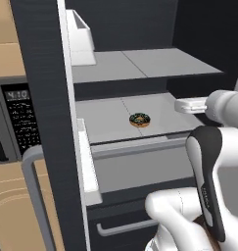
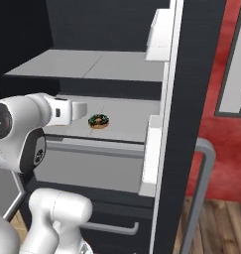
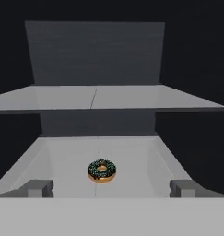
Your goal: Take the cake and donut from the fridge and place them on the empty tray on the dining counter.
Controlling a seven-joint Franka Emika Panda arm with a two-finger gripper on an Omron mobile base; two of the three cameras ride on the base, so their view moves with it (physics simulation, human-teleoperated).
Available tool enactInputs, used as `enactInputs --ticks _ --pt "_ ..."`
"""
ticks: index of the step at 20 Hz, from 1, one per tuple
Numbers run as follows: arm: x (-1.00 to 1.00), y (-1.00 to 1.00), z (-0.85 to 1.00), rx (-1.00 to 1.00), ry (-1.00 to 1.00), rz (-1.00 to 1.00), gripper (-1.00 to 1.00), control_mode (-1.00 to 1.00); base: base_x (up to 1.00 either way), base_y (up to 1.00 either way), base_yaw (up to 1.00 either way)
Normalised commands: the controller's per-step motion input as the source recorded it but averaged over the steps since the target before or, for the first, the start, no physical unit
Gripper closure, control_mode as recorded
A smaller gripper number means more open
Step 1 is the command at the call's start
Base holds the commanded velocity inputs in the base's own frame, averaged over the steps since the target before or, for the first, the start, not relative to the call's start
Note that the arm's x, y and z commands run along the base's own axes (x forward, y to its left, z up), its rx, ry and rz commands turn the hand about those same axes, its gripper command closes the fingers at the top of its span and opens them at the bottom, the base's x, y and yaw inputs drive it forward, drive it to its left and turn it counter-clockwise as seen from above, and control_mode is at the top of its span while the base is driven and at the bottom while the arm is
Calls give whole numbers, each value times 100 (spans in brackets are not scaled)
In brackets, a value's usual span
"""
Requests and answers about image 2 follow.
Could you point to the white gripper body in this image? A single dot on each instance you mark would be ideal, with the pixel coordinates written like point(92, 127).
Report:
point(78, 109)

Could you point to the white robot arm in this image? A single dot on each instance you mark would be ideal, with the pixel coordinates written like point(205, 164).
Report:
point(23, 112)

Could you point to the chocolate donut with green sprinkles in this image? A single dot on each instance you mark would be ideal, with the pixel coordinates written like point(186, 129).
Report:
point(98, 121)

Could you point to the grey fridge shelf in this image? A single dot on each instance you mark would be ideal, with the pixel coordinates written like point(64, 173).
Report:
point(128, 119)
point(92, 66)

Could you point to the grey fridge crisper drawer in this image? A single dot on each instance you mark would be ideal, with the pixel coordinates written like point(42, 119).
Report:
point(92, 168)

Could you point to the black fridge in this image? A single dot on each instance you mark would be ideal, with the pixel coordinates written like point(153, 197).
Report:
point(102, 23)

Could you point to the black fridge door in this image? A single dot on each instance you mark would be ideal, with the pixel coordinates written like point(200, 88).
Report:
point(188, 99)

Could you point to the black freezer drawer front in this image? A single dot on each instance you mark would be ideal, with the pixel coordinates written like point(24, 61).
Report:
point(125, 208)

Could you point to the grey cupboard door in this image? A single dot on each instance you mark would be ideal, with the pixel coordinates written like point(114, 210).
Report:
point(4, 195)

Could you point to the grey framed window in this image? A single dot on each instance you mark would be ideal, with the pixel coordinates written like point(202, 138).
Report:
point(236, 66)

